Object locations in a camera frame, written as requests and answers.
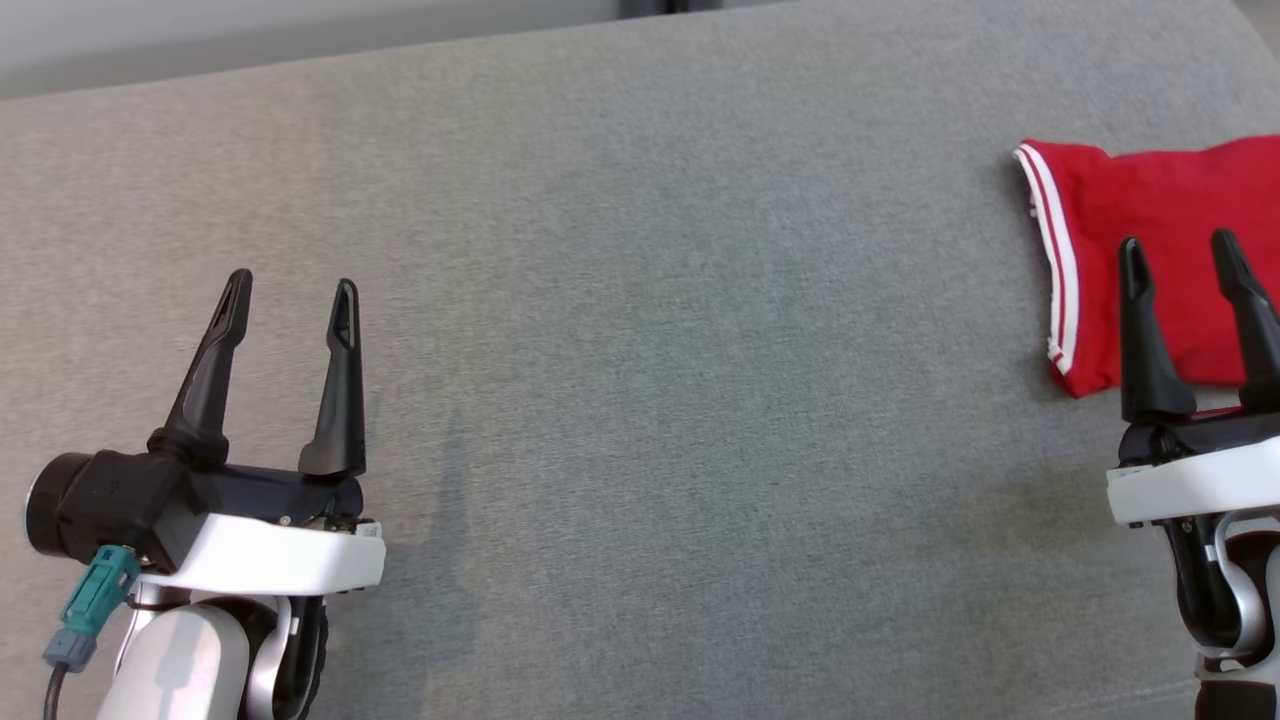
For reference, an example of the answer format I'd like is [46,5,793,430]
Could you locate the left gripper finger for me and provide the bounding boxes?
[147,268,255,469]
[298,279,368,479]

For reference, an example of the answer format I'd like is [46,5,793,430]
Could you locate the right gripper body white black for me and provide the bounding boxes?
[1106,408,1280,528]

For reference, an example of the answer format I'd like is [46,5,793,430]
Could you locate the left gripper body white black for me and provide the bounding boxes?
[140,465,387,601]

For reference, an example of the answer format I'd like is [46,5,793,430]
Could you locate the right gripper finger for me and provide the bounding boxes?
[1117,237,1198,423]
[1210,228,1280,411]

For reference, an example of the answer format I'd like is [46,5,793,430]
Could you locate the red white striped jersey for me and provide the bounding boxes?
[1013,135,1280,416]

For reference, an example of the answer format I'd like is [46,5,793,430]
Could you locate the left teal plug black cable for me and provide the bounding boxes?
[42,545,141,720]

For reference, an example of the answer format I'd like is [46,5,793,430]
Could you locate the grey metal wall post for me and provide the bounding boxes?
[618,0,723,20]

